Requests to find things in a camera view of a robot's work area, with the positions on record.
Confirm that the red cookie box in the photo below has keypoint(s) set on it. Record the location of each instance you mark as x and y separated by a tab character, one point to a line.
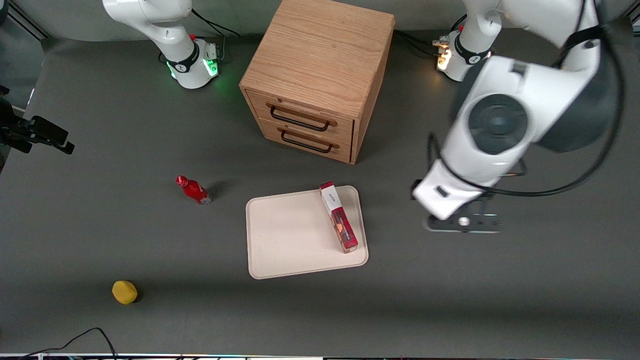
341	220

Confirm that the beige rectangular tray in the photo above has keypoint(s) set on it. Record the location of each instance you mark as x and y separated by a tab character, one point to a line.
295	235

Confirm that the narrow wooden drawer front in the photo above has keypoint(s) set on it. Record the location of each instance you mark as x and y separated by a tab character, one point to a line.
310	147

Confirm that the wide wooden drawer front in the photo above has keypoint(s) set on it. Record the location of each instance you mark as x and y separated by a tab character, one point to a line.
300	107

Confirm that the small red bottle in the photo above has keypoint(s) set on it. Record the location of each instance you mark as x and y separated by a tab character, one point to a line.
194	189

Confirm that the wooden drawer cabinet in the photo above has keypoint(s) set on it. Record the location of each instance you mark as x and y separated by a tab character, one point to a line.
320	55

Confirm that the yellow round sponge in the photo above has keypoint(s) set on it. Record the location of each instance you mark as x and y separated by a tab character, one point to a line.
124	292

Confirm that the black frame strut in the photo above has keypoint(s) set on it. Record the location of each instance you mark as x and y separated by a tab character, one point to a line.
27	20

